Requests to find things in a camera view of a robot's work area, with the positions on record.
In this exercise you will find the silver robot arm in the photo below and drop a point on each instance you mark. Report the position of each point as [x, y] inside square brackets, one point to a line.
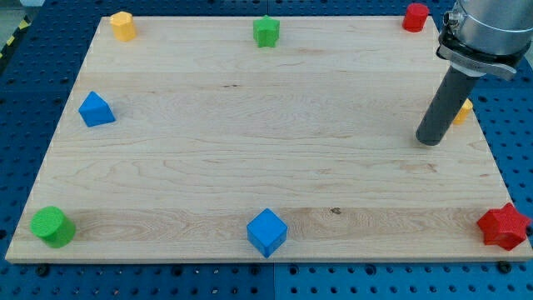
[486, 36]

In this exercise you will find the light wooden board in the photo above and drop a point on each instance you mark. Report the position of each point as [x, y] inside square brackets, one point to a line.
[211, 130]

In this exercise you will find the blue cube block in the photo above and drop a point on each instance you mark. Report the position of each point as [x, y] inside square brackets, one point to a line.
[266, 232]

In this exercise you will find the green star block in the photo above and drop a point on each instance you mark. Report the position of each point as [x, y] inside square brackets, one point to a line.
[266, 31]

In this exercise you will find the blue triangular prism block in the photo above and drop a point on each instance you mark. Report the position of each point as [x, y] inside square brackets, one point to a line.
[95, 111]

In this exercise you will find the yellow hexagonal block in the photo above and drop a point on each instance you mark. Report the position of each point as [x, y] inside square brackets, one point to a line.
[123, 26]

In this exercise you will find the red cylinder block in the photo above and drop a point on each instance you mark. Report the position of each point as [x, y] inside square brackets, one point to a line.
[415, 17]

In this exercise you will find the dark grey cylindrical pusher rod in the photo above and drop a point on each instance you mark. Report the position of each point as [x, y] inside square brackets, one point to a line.
[450, 96]

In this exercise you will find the yellow block behind rod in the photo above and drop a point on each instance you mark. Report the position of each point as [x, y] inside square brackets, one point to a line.
[464, 112]

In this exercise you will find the green cylinder block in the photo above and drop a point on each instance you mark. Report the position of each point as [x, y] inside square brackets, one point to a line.
[52, 226]

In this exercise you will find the red star block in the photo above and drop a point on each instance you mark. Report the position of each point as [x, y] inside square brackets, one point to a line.
[504, 227]

